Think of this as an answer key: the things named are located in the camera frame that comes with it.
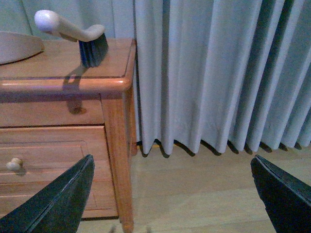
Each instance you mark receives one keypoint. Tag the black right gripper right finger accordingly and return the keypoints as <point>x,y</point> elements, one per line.
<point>287,199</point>

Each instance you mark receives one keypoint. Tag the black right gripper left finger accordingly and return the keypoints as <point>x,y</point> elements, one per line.
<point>58,207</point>

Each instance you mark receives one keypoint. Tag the beige plastic dustpan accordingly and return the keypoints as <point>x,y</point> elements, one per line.
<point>17,46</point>

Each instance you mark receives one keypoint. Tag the beige hand brush dark bristles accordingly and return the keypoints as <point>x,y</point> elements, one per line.
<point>92,41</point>

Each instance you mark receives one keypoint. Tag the wooden nightstand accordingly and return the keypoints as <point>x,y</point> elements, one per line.
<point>54,111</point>

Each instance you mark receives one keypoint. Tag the light grey curtain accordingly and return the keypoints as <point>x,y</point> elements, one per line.
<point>218,71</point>

